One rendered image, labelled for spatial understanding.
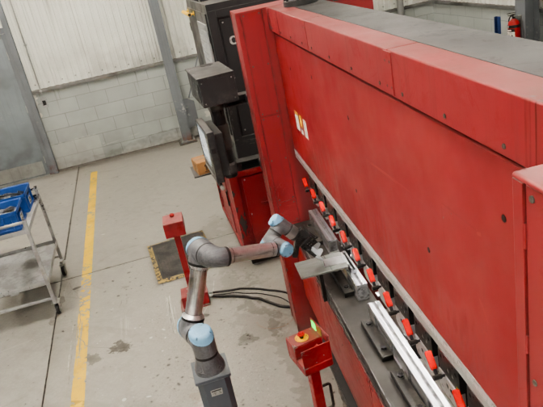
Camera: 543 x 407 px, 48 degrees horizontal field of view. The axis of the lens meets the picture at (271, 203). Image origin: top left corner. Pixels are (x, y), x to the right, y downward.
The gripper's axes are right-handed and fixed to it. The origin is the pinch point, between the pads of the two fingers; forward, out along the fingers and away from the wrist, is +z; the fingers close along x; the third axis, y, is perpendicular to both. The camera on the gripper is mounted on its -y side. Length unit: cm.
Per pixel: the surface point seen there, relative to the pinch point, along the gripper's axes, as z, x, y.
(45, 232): -94, 391, -284
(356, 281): 15.2, -20.4, 6.5
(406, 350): 19, -82, 12
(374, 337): 18, -60, 1
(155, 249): -6, 277, -173
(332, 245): 17.1, 32.0, 1.5
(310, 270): -0.5, -3.9, -7.9
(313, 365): 15, -46, -35
